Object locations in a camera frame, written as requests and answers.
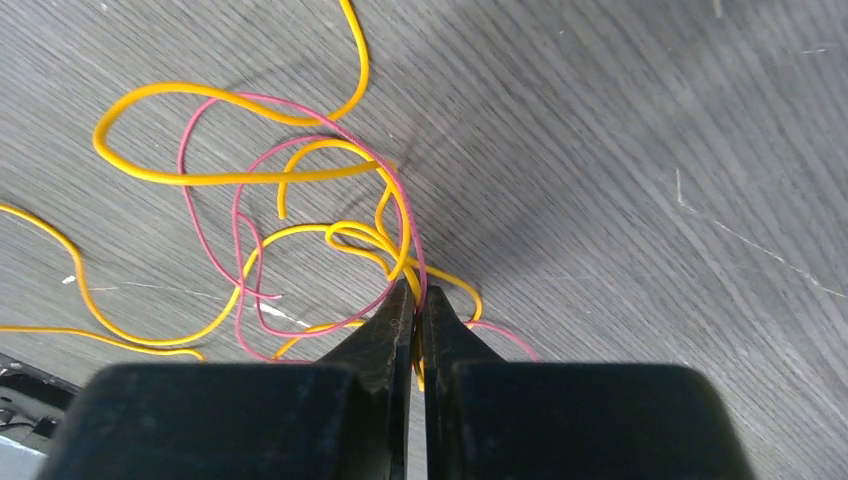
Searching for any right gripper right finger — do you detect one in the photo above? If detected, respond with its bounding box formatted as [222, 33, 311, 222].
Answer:
[419, 287, 754, 479]

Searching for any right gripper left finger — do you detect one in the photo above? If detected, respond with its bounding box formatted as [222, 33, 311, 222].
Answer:
[39, 281, 415, 479]

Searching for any yellow cable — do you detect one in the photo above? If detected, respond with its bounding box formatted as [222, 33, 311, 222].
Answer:
[0, 0, 485, 392]

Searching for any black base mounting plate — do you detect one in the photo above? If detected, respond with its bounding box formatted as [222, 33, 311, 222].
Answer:
[1, 354, 80, 454]

